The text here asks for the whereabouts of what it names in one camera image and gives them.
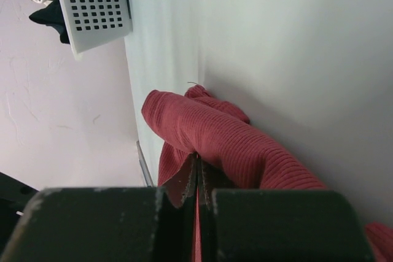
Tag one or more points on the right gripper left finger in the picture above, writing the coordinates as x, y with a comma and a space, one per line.
109, 224

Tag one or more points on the white laundry basket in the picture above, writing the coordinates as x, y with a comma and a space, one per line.
93, 23

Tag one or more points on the maroon garment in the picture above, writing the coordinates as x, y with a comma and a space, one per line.
221, 133

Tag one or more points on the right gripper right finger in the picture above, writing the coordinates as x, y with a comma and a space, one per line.
275, 225

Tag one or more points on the black garment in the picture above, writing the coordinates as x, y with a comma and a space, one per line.
52, 16

